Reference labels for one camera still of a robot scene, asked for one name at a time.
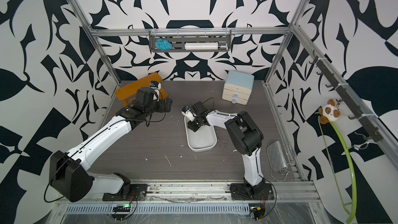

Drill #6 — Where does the white plastic storage tray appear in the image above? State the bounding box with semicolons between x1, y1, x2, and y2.
184;117;218;152

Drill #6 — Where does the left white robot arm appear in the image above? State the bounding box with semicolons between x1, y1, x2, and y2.
47;87;173;202

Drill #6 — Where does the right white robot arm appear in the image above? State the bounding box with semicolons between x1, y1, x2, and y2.
182;101;271;200

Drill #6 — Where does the blue cream drawer box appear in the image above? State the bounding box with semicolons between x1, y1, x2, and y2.
222;71;255;105

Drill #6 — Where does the orange two-tier shelf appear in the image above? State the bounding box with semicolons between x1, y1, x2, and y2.
115;73;169;107

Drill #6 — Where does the teal scrubber ball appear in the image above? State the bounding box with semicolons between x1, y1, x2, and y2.
155;39;173;51

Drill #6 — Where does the white roll in rack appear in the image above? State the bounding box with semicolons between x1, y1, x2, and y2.
184;42;229;51

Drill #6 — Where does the silver quilted pouch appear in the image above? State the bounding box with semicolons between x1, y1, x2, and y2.
267;141;288;171

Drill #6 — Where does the left controller board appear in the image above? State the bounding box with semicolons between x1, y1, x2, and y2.
112;204;132;214

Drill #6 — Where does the controller board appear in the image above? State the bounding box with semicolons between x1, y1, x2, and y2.
249;205;265;221
112;204;132;214

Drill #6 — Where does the right controller board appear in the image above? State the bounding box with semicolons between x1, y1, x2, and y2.
249;205;265;221

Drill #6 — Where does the plush panda toy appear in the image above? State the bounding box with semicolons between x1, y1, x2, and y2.
318;99;341;124

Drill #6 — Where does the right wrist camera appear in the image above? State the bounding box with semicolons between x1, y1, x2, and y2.
181;106;195;121

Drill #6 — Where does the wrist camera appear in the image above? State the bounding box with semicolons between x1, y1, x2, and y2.
181;106;195;121
150;81;161;90

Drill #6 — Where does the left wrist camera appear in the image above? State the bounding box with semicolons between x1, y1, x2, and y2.
150;81;161;90

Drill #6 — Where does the grey wall rack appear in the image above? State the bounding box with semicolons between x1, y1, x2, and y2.
149;29;232;52

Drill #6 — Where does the black hook rail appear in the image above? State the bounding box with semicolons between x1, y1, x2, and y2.
312;50;383;142

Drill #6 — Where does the green hose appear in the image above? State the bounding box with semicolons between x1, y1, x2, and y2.
317;116;358;224

